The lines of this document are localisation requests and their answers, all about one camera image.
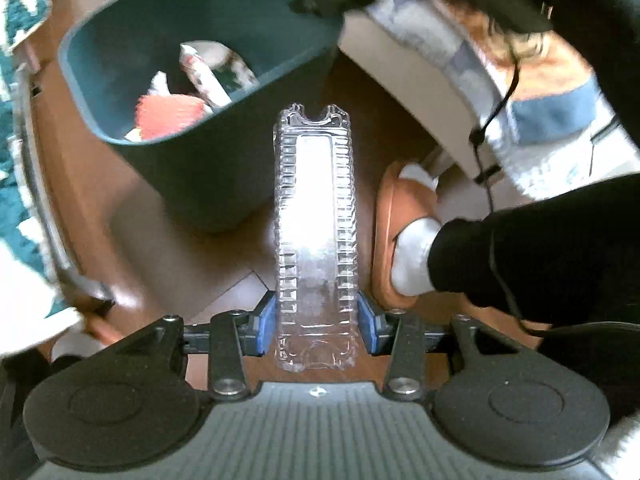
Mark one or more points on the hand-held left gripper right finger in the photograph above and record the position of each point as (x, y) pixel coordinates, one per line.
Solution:
(366, 325)

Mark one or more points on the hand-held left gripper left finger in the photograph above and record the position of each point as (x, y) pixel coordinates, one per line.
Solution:
(265, 325)

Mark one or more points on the clear ribbed plastic tray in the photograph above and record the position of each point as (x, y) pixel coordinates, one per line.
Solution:
(315, 200)

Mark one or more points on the white patterned paper wrapper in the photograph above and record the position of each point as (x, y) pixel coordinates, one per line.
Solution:
(200, 77)

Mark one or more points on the dark teal trash bin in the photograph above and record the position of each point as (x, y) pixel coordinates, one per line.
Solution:
(220, 175)

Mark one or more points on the red plastic bag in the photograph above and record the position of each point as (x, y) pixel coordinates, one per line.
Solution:
(170, 115)

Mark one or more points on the white sock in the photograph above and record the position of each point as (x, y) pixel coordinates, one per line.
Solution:
(412, 255)
(75, 347)

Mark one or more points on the black pants leg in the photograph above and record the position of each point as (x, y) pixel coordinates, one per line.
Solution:
(540, 260)
(25, 400)

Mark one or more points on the teal white zigzag quilt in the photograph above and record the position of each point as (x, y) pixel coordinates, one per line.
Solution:
(15, 185)

